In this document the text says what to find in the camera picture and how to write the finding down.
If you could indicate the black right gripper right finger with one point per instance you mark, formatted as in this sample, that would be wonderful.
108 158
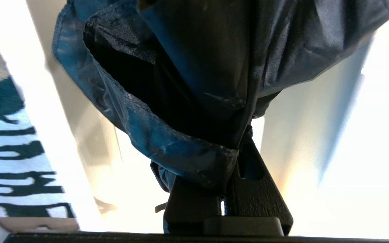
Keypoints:
255 189

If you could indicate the white ribbed drawer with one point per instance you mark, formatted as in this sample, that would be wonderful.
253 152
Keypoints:
56 135

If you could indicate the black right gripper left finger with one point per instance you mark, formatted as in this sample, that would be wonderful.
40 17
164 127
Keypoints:
191 209

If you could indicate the white TV cabinet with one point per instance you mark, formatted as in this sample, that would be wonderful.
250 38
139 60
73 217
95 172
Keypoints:
383 135

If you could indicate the black umbrella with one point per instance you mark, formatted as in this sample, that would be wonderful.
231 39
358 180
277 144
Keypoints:
214 67

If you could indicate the white rug with dark stripes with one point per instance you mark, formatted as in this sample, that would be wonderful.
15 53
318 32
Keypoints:
8 152

